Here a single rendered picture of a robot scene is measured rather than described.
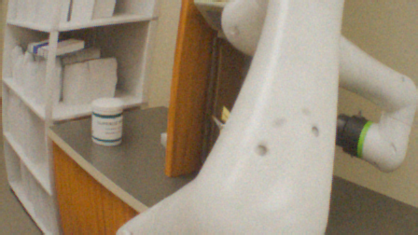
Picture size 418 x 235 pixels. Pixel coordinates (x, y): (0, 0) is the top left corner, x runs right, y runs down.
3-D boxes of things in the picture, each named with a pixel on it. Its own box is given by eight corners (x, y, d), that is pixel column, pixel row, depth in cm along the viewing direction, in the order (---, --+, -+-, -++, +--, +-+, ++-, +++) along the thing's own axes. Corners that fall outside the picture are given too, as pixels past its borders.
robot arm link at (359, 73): (294, 74, 86) (325, 84, 76) (306, 20, 85) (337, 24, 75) (395, 121, 101) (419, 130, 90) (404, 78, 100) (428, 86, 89)
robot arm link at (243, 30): (250, 15, 65) (244, -33, 71) (207, 58, 75) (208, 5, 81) (341, 58, 72) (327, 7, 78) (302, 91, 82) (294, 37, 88)
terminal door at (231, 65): (205, 164, 157) (218, 35, 145) (237, 206, 129) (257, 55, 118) (202, 164, 157) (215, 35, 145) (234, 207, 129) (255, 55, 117)
